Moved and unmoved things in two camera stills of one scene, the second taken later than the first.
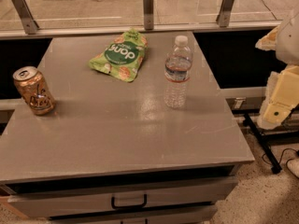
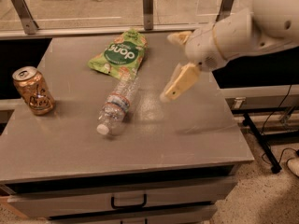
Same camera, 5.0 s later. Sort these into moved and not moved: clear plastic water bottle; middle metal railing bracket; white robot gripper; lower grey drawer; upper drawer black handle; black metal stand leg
Moved: clear plastic water bottle; white robot gripper
Not moved: black metal stand leg; middle metal railing bracket; upper drawer black handle; lower grey drawer
